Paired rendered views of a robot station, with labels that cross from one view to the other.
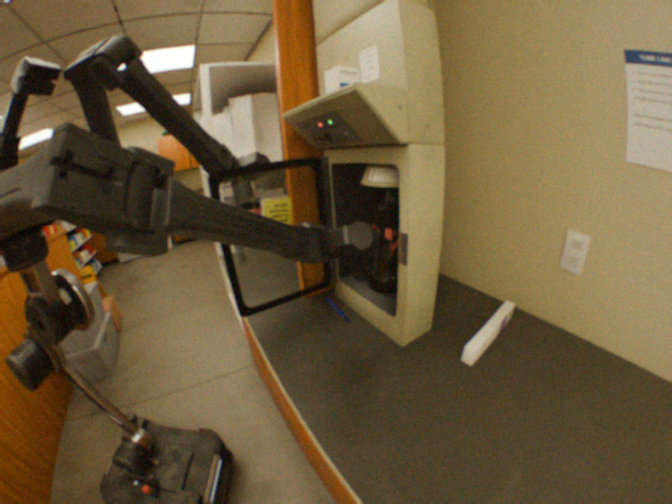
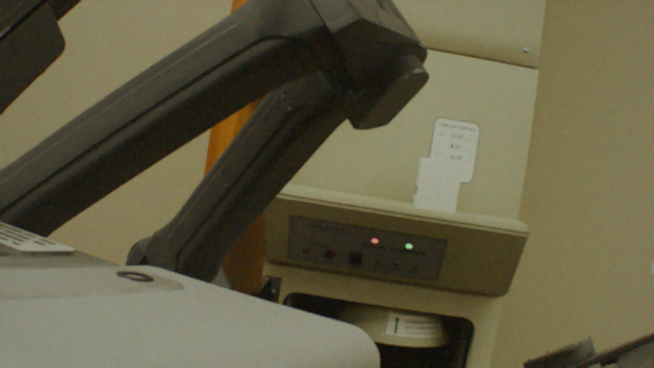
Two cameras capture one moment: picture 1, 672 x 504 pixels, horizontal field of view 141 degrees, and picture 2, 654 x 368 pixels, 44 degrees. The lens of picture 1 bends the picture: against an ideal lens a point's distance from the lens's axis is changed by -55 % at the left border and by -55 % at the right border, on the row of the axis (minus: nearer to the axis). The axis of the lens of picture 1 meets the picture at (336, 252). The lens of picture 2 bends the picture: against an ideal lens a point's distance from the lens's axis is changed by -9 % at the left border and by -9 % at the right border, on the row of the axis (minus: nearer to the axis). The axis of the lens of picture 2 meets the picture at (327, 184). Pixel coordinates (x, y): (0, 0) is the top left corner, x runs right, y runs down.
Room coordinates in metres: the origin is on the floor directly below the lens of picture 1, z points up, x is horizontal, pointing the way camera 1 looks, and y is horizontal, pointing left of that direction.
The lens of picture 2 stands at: (0.05, 0.94, 1.58)
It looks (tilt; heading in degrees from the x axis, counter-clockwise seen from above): 3 degrees down; 304
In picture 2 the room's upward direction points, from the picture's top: 9 degrees clockwise
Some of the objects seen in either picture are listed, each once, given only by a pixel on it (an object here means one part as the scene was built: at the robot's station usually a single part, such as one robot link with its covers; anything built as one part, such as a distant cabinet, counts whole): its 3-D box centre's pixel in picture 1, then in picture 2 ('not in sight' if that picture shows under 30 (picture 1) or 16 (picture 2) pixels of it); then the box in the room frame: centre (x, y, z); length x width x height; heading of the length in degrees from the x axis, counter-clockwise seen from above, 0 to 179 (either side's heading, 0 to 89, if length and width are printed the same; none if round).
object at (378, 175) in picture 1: (395, 171); (393, 313); (0.64, -0.16, 1.34); 0.18 x 0.18 x 0.05
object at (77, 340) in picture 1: (77, 317); not in sight; (1.20, 2.21, 0.49); 0.60 x 0.42 x 0.33; 30
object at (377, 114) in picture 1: (334, 124); (393, 243); (0.58, -0.02, 1.46); 0.32 x 0.12 x 0.10; 30
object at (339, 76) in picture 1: (342, 83); (437, 184); (0.54, -0.04, 1.54); 0.05 x 0.05 x 0.06; 31
